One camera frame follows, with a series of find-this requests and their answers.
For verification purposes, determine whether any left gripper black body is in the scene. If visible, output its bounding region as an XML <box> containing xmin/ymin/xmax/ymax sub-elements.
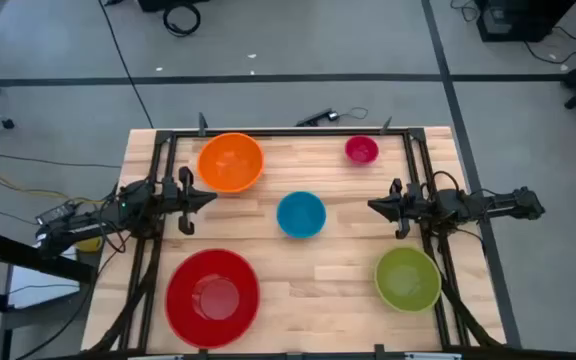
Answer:
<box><xmin>160</xmin><ymin>166</ymin><xmax>198</xmax><ymax>237</ymax></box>

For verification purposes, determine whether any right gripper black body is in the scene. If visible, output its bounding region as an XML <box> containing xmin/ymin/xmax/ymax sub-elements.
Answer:
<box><xmin>389</xmin><ymin>177</ymin><xmax>425</xmax><ymax>240</ymax></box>

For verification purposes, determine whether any orange plastic bowl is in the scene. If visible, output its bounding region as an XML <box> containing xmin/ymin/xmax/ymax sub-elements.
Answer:
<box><xmin>196</xmin><ymin>132</ymin><xmax>266</xmax><ymax>194</ymax></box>

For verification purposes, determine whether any small magenta plastic bowl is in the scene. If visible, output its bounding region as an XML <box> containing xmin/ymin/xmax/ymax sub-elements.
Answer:
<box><xmin>344</xmin><ymin>134</ymin><xmax>380</xmax><ymax>166</ymax></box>

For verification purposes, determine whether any green plastic bowl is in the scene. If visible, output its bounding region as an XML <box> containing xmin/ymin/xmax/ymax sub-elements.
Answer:
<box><xmin>373</xmin><ymin>245</ymin><xmax>443</xmax><ymax>314</ymax></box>

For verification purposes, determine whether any blue plastic bowl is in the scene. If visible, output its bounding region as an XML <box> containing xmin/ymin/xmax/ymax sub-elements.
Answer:
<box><xmin>276</xmin><ymin>190</ymin><xmax>328</xmax><ymax>240</ymax></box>

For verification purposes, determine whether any large red plastic bowl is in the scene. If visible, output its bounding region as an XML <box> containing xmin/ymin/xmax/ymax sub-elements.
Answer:
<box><xmin>164</xmin><ymin>248</ymin><xmax>262</xmax><ymax>350</ymax></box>

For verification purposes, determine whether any yellow tape roll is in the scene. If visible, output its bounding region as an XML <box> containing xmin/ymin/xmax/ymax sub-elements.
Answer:
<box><xmin>74</xmin><ymin>236</ymin><xmax>105</xmax><ymax>254</ymax></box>

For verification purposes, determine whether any black power adapter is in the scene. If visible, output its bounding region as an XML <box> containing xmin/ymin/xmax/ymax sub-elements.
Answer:
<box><xmin>34</xmin><ymin>201</ymin><xmax>78</xmax><ymax>227</ymax></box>

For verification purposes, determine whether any black equipment box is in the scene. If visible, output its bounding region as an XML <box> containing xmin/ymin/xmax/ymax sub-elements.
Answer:
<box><xmin>474</xmin><ymin>0</ymin><xmax>576</xmax><ymax>43</ymax></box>

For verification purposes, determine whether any black aluminium table frame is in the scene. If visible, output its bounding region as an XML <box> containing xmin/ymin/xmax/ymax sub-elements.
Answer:
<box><xmin>87</xmin><ymin>112</ymin><xmax>507</xmax><ymax>360</ymax></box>

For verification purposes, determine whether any long black floor cable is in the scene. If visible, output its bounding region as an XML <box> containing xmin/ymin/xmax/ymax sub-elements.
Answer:
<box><xmin>97</xmin><ymin>0</ymin><xmax>155</xmax><ymax>129</ymax></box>

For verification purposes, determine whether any yellow cable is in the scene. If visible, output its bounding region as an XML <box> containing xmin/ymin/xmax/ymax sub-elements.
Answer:
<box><xmin>0</xmin><ymin>173</ymin><xmax>107</xmax><ymax>206</ymax></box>

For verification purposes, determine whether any white frame bracket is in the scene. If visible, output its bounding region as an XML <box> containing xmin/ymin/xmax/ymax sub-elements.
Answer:
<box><xmin>404</xmin><ymin>352</ymin><xmax>463</xmax><ymax>360</ymax></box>

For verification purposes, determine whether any coiled black cable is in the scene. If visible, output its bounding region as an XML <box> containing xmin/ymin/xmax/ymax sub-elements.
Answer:
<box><xmin>162</xmin><ymin>1</ymin><xmax>202</xmax><ymax>38</ymax></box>

